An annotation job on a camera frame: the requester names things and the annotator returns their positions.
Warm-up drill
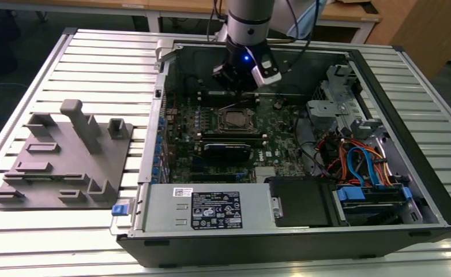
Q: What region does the black wire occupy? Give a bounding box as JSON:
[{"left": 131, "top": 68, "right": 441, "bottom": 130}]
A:
[{"left": 294, "top": 108, "right": 329, "bottom": 177}]

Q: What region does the hard disk in blue carrier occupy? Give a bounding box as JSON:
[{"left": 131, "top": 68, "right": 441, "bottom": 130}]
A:
[{"left": 335, "top": 184, "right": 414, "bottom": 226}]

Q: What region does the black RAM stick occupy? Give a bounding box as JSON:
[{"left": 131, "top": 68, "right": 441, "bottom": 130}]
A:
[
  {"left": 202, "top": 135, "right": 269, "bottom": 144},
  {"left": 203, "top": 131, "right": 269, "bottom": 139}
]

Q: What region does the black PC case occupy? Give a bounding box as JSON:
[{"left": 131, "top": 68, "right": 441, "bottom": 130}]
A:
[{"left": 117, "top": 39, "right": 451, "bottom": 268}]

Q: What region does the orange wire bundle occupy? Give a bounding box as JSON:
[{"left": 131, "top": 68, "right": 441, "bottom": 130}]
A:
[{"left": 325, "top": 138, "right": 398, "bottom": 188}]

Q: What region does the wooden cabinet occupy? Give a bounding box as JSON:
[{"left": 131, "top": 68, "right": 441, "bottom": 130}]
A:
[{"left": 363, "top": 0, "right": 451, "bottom": 78}]

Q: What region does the silver power supply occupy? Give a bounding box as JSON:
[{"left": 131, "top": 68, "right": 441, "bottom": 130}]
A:
[{"left": 131, "top": 183, "right": 279, "bottom": 233}]

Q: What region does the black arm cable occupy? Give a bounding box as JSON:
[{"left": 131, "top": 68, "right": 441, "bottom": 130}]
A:
[{"left": 206, "top": 0, "right": 323, "bottom": 74}]

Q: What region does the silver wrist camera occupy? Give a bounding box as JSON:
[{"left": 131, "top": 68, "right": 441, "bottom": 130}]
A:
[{"left": 250, "top": 47, "right": 283, "bottom": 87}]

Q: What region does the blue wire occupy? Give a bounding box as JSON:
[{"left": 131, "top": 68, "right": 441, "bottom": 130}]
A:
[{"left": 347, "top": 147, "right": 385, "bottom": 190}]

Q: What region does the RAM stick with white label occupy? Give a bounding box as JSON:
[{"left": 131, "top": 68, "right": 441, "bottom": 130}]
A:
[{"left": 206, "top": 89, "right": 261, "bottom": 98}]

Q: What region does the metal socket cover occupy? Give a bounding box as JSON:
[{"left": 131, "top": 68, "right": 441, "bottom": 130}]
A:
[{"left": 218, "top": 108, "right": 262, "bottom": 133}]

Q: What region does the pale blue teach pendant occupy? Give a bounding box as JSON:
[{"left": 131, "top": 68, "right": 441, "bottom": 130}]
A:
[{"left": 287, "top": 0, "right": 329, "bottom": 37}]

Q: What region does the silver CPU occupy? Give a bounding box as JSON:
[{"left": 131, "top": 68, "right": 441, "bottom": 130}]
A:
[{"left": 225, "top": 111, "right": 249, "bottom": 127}]

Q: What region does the metal drive cage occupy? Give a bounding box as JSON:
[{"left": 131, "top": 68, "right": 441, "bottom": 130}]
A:
[{"left": 306, "top": 65, "right": 389, "bottom": 139}]

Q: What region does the green motherboard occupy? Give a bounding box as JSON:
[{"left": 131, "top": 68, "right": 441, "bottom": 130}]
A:
[{"left": 163, "top": 96, "right": 319, "bottom": 184}]

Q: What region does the grey parts rack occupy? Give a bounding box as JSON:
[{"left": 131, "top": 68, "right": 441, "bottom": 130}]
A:
[{"left": 0, "top": 99, "right": 135, "bottom": 209}]

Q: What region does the black plastic shroud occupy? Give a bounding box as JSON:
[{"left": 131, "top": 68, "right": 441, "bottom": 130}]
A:
[{"left": 266, "top": 176, "right": 342, "bottom": 227}]

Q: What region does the black graphics card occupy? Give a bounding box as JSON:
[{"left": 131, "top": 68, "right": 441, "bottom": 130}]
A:
[{"left": 202, "top": 141, "right": 254, "bottom": 162}]

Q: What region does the CPU socket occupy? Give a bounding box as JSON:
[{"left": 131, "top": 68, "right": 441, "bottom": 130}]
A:
[{"left": 217, "top": 107, "right": 262, "bottom": 134}]

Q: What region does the blue floor cable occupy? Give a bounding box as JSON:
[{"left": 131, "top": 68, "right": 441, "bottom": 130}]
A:
[{"left": 0, "top": 82, "right": 33, "bottom": 93}]

